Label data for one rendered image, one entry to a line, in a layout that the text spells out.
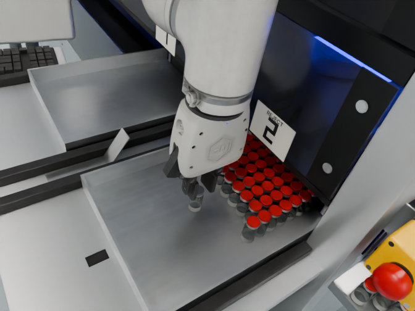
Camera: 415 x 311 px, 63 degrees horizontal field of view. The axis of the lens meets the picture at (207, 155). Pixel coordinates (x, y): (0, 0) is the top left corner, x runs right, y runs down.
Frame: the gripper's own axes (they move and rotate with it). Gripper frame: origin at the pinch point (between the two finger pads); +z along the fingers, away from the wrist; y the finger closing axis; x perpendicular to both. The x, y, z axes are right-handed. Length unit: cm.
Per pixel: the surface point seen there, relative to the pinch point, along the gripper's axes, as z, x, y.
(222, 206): 6.5, -2.0, 4.2
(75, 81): 6.5, 43.2, -5.7
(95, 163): 6.5, 16.4, -10.9
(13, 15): 6, 80, -11
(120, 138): 2.1, 16.3, -6.1
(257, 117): -7.5, 2.3, 11.2
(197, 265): 6.5, -9.0, -5.2
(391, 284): -5.9, -26.3, 7.8
